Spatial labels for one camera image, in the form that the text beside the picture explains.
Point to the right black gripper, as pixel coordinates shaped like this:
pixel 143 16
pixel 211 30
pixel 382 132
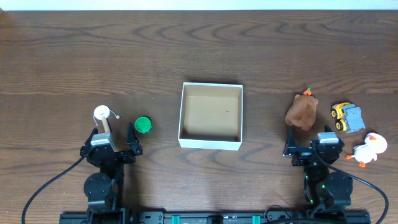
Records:
pixel 290 147

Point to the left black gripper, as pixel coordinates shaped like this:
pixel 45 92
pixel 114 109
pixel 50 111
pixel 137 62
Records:
pixel 112 154

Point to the brown plush bear toy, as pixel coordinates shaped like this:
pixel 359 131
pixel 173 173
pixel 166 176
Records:
pixel 303 111

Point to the green lattice ball toy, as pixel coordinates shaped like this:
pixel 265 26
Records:
pixel 143 125

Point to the yellow grey toy truck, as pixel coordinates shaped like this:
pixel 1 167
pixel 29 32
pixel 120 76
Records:
pixel 348 117

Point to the white pink duck toy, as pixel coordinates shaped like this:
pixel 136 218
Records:
pixel 374 144

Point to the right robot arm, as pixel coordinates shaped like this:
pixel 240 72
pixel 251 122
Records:
pixel 328 192

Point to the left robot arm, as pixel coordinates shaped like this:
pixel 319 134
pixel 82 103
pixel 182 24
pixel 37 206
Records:
pixel 104 189

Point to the white cardboard box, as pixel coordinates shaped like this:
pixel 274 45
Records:
pixel 211 116

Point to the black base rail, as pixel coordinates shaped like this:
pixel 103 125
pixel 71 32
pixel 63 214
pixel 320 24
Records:
pixel 183 218

